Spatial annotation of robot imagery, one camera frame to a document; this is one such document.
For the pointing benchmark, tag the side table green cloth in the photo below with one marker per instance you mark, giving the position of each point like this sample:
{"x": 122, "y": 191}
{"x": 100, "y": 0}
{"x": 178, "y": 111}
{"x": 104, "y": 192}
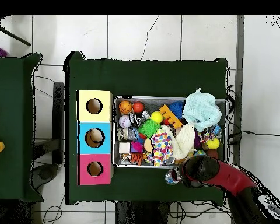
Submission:
{"x": 11, "y": 105}

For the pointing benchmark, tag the polka dot paper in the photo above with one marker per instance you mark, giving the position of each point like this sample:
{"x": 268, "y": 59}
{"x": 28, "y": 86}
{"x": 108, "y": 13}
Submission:
{"x": 162, "y": 147}

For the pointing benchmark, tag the white baseball toy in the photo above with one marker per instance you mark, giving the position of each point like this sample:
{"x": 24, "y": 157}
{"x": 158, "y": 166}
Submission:
{"x": 124, "y": 121}

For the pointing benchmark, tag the cream waffle cloth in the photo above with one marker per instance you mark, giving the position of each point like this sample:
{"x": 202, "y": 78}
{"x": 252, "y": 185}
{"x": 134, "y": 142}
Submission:
{"x": 184, "y": 140}

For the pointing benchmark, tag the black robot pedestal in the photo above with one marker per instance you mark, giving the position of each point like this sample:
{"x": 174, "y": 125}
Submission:
{"x": 140, "y": 214}

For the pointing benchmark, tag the orange basketball toy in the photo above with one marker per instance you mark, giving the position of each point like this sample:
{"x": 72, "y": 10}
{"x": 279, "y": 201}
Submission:
{"x": 125, "y": 107}

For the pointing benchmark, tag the red orange ball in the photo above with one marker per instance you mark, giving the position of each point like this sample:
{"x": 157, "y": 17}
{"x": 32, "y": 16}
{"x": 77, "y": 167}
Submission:
{"x": 138, "y": 107}

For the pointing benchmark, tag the orange toy brick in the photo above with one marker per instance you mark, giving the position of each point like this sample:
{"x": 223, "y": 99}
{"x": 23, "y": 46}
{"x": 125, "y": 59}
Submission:
{"x": 170, "y": 116}

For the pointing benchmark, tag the yellow smiley ball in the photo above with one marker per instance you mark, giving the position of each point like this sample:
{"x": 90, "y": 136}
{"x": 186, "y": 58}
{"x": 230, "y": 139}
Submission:
{"x": 156, "y": 117}

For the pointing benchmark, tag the black tripod leg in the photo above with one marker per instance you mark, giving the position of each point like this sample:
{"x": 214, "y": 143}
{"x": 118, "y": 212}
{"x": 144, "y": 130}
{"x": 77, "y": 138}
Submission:
{"x": 14, "y": 35}

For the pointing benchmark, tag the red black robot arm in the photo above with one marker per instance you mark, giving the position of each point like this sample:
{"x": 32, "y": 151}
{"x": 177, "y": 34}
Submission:
{"x": 228, "y": 179}

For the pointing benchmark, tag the dark green table cloth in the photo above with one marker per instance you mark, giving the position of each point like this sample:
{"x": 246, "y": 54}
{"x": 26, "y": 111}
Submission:
{"x": 107, "y": 74}

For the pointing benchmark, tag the mint green cloth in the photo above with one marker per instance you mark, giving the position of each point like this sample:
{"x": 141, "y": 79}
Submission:
{"x": 200, "y": 112}

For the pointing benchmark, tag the green spiky ball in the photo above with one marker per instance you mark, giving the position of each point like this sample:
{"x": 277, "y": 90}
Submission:
{"x": 149, "y": 128}

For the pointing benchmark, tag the clear mesh bin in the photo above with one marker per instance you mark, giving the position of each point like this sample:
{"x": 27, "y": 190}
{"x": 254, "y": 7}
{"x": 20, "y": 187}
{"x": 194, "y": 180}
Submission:
{"x": 135, "y": 166}

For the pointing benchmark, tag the blue spiky ball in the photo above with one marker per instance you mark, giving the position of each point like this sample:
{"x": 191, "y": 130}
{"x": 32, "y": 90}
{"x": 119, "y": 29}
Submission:
{"x": 176, "y": 109}

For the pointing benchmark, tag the black floor stand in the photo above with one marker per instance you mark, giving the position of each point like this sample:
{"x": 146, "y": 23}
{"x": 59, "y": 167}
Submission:
{"x": 58, "y": 121}

